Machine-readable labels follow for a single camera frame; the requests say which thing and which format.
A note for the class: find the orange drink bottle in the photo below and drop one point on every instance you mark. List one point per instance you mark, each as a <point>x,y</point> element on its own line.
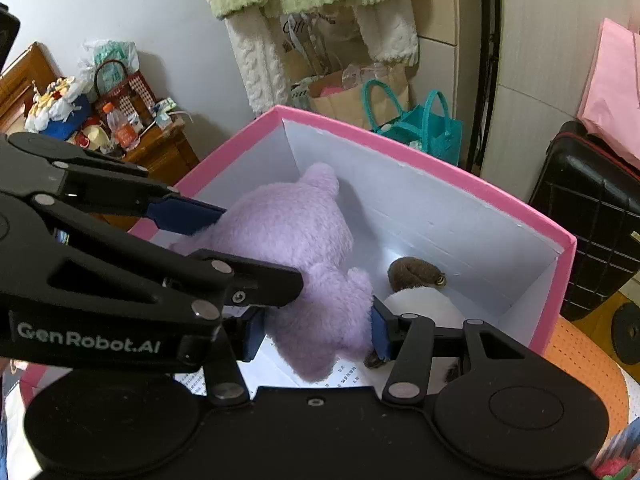
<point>122,127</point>

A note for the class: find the pink cardboard box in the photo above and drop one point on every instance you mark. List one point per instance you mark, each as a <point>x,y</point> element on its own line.
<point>450,235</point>

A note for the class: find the brown plush toy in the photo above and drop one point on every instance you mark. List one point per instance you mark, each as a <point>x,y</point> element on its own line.
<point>412,272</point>

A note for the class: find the panda plush toy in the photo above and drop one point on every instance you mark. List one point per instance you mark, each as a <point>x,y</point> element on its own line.
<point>425,302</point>

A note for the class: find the purple plush toy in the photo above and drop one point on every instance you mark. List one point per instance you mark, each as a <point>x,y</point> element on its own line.
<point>290,240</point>

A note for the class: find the toy bouquet blue wrapper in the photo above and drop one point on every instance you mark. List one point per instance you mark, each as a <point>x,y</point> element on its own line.
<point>55,110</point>

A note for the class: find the black suitcase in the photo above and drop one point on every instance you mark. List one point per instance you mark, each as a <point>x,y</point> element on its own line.
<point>590,220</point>

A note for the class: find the kraft paper bag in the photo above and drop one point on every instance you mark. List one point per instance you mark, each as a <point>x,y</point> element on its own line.
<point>330,105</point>

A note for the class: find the patchwork blanket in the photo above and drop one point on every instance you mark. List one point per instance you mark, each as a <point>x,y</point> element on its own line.
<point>575,360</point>

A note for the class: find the beige wooden board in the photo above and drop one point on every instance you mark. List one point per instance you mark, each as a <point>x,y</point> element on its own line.
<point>440,85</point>

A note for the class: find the teal tote bag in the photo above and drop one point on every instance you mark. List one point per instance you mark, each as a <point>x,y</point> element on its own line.
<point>435,140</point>

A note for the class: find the woven basket bag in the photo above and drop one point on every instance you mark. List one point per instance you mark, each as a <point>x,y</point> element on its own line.
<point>135,92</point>

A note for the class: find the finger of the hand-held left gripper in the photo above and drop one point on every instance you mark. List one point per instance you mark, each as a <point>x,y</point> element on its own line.
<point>250,285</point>
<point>185,215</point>

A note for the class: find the pink tote bag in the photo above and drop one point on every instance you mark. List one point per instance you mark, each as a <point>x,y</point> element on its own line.
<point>615,95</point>

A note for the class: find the green patterned plastic package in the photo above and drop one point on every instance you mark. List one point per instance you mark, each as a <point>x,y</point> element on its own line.
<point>112,52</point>

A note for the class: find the cream ceramic cup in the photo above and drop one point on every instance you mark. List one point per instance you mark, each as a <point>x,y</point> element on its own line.
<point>95,137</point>

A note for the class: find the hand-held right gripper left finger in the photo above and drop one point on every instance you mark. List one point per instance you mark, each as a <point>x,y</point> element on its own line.
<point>255,335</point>

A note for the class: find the printed paper sheet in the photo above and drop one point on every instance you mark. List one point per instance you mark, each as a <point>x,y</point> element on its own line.
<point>350,372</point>

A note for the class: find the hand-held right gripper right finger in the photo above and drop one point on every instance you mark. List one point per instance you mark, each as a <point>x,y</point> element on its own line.
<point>380,332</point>

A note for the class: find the wooden cabinet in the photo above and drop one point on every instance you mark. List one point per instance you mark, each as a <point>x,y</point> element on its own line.
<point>165,150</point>

